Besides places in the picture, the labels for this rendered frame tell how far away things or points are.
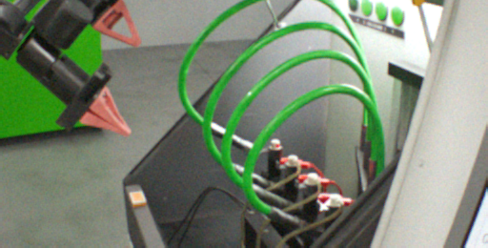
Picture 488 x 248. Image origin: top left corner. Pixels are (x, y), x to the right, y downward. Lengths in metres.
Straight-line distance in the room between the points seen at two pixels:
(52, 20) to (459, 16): 0.54
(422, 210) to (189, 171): 0.79
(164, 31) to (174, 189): 6.20
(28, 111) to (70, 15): 3.53
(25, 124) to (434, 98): 3.83
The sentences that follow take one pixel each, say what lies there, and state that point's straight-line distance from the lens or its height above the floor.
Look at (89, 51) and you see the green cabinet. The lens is 4.21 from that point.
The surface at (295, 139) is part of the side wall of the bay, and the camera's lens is 1.43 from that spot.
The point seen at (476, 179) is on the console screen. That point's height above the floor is 1.29.
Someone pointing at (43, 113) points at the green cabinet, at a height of 0.23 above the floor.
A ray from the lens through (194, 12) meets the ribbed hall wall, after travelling 7.53.
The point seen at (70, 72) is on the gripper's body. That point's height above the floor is 1.35.
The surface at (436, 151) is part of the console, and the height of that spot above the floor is 1.29.
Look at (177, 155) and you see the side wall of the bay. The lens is 1.34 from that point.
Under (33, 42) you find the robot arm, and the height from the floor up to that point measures 1.40.
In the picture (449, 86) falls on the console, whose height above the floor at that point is 1.37.
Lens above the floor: 1.54
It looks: 19 degrees down
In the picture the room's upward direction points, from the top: straight up
